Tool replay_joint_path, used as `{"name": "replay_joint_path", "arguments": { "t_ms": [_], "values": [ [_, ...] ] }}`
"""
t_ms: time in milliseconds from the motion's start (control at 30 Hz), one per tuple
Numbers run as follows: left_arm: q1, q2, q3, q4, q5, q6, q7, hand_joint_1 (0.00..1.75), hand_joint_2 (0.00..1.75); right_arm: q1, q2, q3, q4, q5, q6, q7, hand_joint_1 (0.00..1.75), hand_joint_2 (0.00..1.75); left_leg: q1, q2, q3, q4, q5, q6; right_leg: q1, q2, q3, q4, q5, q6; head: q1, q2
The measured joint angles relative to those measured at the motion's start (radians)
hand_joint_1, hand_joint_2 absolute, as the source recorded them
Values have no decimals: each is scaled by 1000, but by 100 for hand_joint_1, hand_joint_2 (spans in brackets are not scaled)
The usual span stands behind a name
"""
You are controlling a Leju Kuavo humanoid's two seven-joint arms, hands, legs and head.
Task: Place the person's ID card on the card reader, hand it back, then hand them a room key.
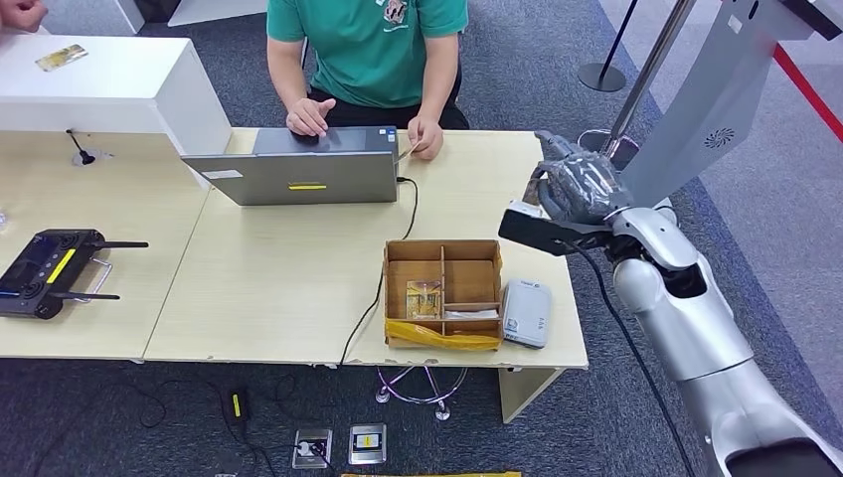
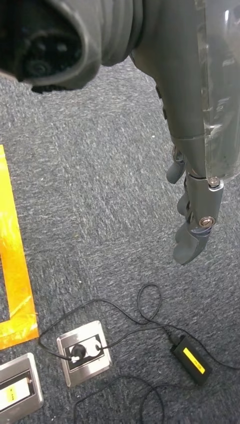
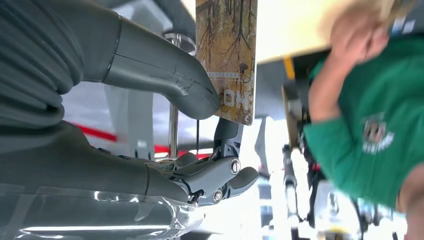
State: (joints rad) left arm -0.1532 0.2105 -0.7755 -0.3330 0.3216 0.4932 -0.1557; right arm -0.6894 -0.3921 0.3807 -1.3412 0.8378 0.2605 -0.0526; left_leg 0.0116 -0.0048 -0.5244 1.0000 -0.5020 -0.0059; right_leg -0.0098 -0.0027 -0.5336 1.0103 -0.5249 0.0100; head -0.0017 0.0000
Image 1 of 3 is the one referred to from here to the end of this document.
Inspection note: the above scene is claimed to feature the person's left hand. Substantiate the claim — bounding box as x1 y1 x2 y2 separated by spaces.
407 114 444 161

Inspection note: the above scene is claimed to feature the person's right hand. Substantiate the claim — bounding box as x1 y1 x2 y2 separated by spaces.
285 96 337 138

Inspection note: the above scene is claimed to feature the bystander's hand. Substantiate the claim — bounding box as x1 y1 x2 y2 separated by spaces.
0 0 50 34

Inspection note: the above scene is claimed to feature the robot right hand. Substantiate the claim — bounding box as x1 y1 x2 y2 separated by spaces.
524 129 635 227

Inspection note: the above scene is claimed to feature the yellow printed card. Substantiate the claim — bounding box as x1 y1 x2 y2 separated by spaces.
34 43 89 73

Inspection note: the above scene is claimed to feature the person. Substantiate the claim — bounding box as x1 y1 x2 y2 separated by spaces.
264 0 470 161

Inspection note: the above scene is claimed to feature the grey card reader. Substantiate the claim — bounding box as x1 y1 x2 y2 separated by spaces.
501 278 553 350

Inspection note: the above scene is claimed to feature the golden room key card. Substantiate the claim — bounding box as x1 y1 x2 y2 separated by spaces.
405 280 443 322

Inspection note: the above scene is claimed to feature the grey laptop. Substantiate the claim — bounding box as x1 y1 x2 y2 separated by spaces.
181 124 401 208

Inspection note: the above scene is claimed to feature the white counter block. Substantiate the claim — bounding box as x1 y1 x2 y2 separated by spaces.
0 34 233 157

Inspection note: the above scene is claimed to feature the silver kiosk stand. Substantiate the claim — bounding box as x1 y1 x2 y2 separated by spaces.
618 0 843 212

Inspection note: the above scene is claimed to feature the cardboard box with dividers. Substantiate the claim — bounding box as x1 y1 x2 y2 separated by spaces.
383 238 504 352

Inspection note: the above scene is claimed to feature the pale wooden desk leg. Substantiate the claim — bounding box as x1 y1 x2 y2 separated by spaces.
498 370 566 425

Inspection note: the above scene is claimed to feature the red barrier belt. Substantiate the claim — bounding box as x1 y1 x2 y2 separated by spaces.
773 43 843 143

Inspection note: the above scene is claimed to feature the black remote controller with antennas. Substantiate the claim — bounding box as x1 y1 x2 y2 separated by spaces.
0 228 150 321

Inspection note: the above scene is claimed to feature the chrome chair base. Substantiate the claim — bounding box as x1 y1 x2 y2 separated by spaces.
375 367 469 422

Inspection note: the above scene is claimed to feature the black power adapter yellow label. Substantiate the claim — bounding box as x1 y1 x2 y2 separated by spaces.
227 388 252 426

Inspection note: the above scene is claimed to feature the steel floor socket yellow sticker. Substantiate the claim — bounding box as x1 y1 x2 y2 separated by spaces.
347 422 389 467

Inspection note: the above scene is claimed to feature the steel floor socket with plugs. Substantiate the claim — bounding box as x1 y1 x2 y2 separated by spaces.
292 427 335 470

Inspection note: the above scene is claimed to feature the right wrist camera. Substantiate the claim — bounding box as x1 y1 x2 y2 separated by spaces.
497 201 615 258

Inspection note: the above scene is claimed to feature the black laptop power cable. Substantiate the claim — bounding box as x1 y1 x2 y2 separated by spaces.
339 175 421 368

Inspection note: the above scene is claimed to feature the black stanchion post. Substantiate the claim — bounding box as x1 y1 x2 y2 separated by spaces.
578 0 641 93

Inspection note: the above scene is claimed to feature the chrome stanchion post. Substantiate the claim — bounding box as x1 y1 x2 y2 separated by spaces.
578 0 698 171

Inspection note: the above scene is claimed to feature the black desk grommet cable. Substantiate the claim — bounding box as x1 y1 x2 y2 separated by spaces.
64 128 97 167

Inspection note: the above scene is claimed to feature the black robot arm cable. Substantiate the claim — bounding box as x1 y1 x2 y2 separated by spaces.
566 239 698 477

